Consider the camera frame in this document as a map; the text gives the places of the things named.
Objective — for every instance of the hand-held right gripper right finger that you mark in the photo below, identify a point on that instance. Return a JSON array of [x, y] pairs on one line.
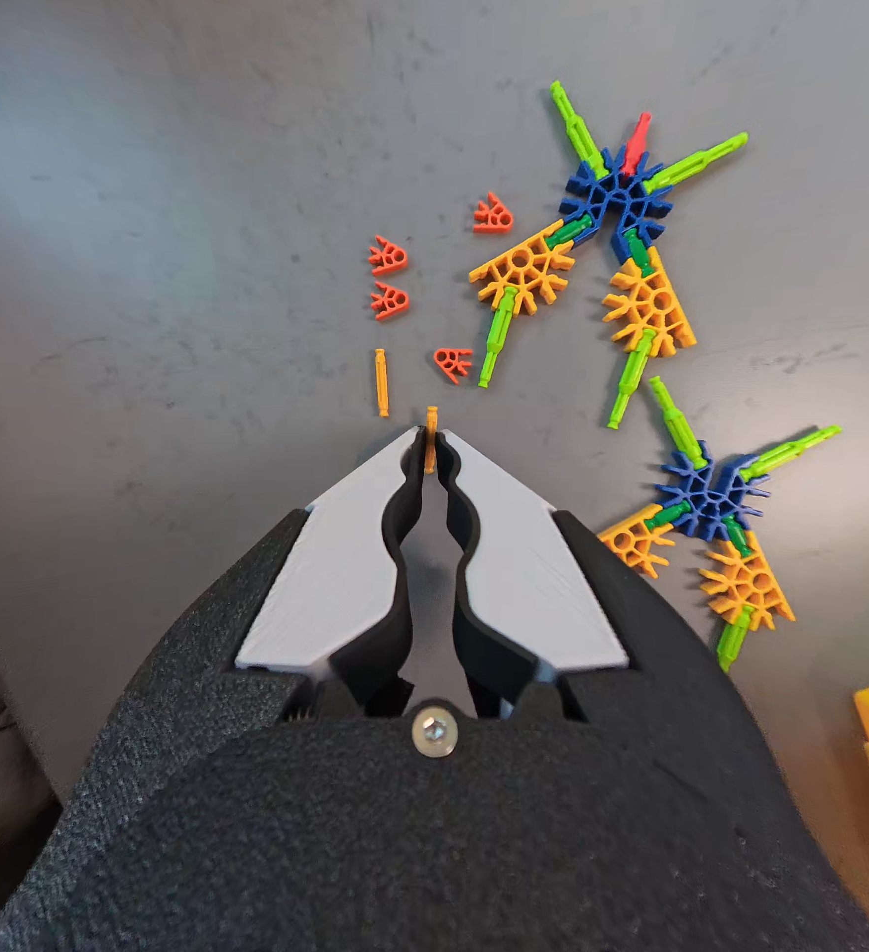
[[538, 587]]

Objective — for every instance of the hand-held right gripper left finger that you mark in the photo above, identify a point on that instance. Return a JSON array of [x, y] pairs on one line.
[[330, 587]]

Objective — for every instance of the thin yellow toy rod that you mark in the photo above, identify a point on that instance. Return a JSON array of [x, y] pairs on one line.
[[381, 383], [430, 431]]

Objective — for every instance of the light green toy rod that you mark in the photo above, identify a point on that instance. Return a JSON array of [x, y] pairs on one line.
[[575, 130], [694, 160], [495, 346], [631, 375]]

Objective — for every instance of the yellow toy connector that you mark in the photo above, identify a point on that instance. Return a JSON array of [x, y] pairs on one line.
[[674, 305], [506, 260]]

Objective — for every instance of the dark green short toy rod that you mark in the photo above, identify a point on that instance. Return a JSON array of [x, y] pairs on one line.
[[569, 232], [636, 249]]

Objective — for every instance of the blue toy connector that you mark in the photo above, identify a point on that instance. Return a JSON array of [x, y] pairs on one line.
[[616, 197]]

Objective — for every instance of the red short toy rod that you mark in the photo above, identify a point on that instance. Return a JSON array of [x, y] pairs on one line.
[[636, 145]]

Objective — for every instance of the grey desk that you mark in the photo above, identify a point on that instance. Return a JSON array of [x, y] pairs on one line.
[[181, 223]]

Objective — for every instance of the assembled toy model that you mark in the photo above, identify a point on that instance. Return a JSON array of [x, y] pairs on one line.
[[709, 491]]

